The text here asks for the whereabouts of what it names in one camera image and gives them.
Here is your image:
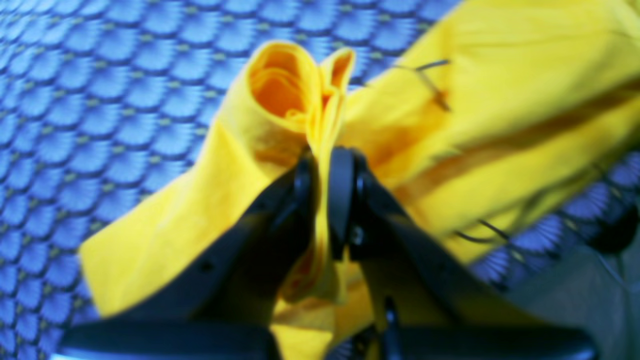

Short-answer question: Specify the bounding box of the blue fan-patterned tablecloth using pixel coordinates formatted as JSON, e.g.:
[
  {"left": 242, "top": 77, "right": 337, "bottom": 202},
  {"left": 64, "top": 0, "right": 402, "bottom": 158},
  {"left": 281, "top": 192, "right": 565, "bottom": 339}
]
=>
[{"left": 0, "top": 0, "right": 639, "bottom": 360}]

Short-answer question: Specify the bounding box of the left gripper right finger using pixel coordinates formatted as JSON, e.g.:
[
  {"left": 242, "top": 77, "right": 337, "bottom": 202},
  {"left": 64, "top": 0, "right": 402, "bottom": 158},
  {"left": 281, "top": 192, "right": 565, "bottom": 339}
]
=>
[{"left": 328, "top": 147, "right": 598, "bottom": 360}]

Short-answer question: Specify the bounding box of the yellow T-shirt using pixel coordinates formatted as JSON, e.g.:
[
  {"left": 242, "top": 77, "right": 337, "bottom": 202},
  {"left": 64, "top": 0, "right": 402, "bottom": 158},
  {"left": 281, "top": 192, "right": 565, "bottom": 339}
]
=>
[{"left": 79, "top": 0, "right": 639, "bottom": 360}]

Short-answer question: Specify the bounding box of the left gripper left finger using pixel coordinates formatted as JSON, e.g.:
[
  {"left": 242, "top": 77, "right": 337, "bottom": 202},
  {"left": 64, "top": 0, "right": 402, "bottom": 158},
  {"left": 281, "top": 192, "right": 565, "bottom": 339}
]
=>
[{"left": 52, "top": 151, "right": 316, "bottom": 360}]

